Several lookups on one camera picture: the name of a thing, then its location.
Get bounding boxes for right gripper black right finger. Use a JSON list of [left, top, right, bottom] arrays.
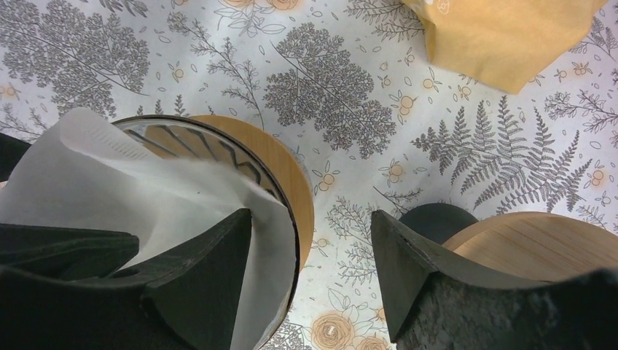
[[371, 210, 617, 349]]

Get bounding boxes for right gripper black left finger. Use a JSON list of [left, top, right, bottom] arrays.
[[1, 209, 251, 349]]

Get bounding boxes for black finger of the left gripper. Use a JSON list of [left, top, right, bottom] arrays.
[[0, 133, 30, 182], [1, 224, 139, 281]]

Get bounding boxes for wooden ring holder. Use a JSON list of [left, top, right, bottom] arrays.
[[443, 211, 617, 281], [191, 114, 315, 268]]

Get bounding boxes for clear grey glass dripper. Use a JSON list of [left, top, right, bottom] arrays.
[[115, 114, 302, 349]]

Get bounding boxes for floral table mat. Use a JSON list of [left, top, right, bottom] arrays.
[[1, 1, 617, 349]]

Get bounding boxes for yellow cloth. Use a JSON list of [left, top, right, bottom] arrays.
[[405, 0, 605, 94]]

